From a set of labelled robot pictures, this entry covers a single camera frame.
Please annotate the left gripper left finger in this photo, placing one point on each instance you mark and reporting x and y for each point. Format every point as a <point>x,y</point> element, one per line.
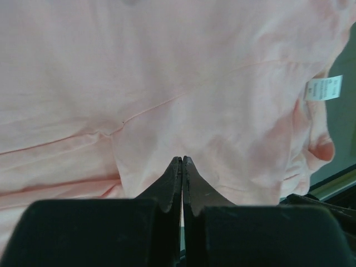
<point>143,231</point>

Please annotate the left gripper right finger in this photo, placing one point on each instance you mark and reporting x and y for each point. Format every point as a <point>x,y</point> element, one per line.
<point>220,233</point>

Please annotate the pink t shirt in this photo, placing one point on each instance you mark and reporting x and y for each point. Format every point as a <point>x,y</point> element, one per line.
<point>97,97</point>

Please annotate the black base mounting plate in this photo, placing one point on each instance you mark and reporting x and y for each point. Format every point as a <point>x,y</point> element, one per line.
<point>337,194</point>

